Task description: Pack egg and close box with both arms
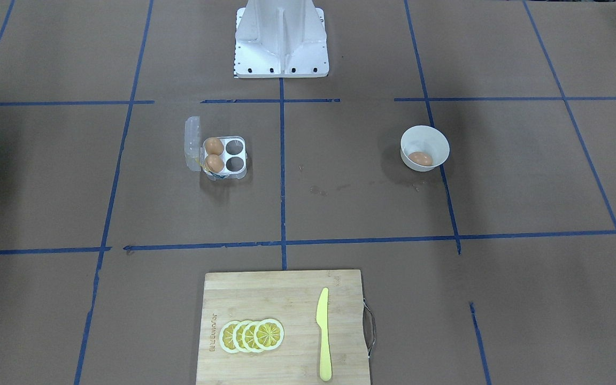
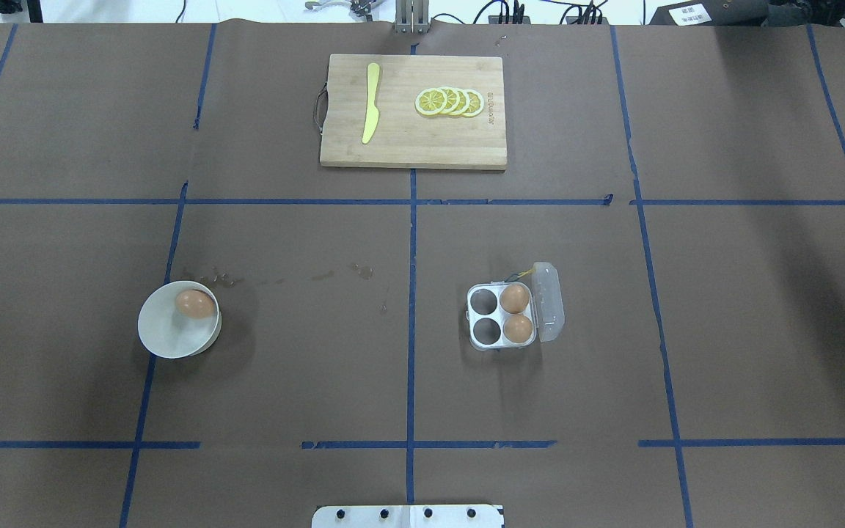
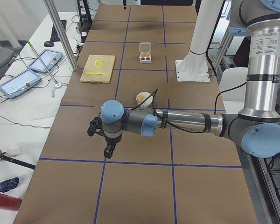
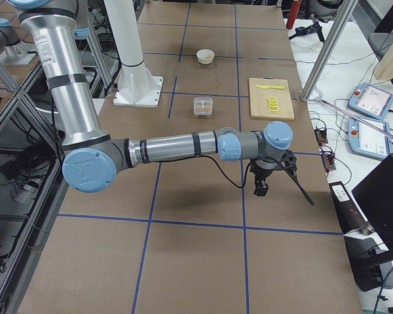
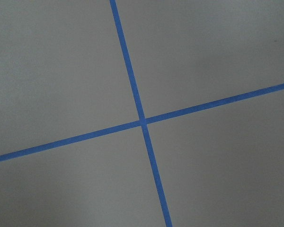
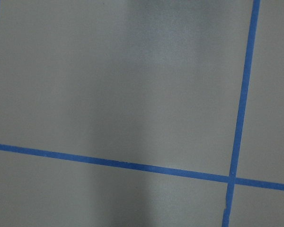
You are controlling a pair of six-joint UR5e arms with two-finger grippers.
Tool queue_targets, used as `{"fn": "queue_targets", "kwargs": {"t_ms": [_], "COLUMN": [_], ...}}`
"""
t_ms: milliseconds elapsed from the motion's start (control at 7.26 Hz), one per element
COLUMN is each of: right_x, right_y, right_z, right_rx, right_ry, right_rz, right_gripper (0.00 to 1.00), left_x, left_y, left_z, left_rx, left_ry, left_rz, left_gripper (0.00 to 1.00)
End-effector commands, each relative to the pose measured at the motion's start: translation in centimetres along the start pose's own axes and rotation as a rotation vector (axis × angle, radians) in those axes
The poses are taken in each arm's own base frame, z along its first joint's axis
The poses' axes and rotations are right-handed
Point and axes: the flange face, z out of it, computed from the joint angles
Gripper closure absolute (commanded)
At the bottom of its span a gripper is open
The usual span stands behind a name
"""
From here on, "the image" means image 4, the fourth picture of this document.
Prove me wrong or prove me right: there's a black tripod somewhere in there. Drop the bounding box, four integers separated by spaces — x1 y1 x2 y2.
289 21 325 43

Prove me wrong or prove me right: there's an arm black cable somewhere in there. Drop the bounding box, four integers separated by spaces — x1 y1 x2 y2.
202 155 316 206

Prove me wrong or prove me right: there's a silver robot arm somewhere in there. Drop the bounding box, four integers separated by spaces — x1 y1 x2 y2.
12 1 293 195

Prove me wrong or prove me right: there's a teach pendant tablet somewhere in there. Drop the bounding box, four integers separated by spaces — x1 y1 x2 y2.
347 83 393 120
348 118 393 160

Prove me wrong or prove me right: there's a far teach pendant tablet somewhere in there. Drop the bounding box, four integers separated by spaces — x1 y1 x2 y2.
347 83 393 120

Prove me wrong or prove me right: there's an aluminium frame post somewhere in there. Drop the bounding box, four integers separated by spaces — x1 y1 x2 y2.
300 0 358 102

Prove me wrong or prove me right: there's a near teach pendant tablet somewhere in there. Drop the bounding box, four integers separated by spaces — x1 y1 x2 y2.
348 118 393 160

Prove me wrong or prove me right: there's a white bowl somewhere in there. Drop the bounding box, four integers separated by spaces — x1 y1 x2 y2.
196 49 215 65

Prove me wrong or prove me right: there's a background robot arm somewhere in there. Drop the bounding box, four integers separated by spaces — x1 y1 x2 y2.
0 18 36 65

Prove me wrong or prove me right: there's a white pedestal column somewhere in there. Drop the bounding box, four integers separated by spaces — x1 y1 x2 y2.
104 0 163 108

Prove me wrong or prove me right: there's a wooden cutting board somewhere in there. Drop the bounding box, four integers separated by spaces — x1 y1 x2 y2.
249 78 295 121

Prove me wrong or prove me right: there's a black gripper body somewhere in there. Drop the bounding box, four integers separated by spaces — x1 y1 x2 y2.
250 160 275 187

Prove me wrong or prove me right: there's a clear plastic egg box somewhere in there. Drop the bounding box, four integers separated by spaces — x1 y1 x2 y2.
193 97 214 117

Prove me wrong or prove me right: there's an orange relay board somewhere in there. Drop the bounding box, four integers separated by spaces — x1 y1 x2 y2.
321 151 336 173
314 128 328 146

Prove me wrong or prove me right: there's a yellow plastic knife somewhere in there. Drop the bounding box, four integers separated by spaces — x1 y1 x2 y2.
255 84 286 90

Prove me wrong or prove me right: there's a black laptop monitor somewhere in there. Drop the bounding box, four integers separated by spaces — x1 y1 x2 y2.
352 153 393 249

